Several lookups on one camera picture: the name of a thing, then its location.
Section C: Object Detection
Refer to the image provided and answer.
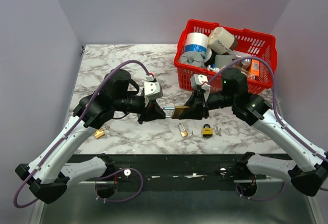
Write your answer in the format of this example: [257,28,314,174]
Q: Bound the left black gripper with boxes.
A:
[113,94,167,125]

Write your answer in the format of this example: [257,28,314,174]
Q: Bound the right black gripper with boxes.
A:
[177,88,235,121]

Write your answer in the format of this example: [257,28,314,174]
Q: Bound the small brass long-shackle padlock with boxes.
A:
[178,123,188,137]

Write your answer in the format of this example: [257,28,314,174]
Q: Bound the yellow padlock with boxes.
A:
[202,124,213,138]

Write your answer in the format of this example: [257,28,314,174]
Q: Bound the silver keys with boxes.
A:
[215,128,222,136]

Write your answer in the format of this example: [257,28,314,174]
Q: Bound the brass padlock with key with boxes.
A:
[94,126,110,139]

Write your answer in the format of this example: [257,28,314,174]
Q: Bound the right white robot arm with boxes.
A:
[178,68,327,197]

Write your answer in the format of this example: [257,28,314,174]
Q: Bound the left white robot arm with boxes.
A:
[15,69,166,203]

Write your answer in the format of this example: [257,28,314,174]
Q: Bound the grey cloth bundle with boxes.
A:
[179,51,204,68]

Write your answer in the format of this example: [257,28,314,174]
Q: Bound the beige bottle in basket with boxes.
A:
[232,65,251,78]

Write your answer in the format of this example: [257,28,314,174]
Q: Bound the white tape roll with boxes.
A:
[184,32,212,62]

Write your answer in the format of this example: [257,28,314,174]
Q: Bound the metal can in basket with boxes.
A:
[240,58,252,68]

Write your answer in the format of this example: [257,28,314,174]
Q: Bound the orange small box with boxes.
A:
[250,59,260,77]

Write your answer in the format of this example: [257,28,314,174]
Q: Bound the beige foam roll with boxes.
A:
[208,27,238,54]

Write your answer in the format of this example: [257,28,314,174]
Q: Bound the red plastic basket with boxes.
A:
[174,19,277,94]

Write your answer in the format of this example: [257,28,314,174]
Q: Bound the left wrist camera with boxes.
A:
[143,81,163,106]

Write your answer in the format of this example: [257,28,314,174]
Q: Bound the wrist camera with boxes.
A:
[190,74,211,101]
[143,81,163,106]

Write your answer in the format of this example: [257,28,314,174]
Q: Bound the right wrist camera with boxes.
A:
[190,74,211,101]

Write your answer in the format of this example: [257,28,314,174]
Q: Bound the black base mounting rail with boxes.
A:
[51,146,272,193]

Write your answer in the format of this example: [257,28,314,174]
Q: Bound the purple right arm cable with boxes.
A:
[204,56,328,201]

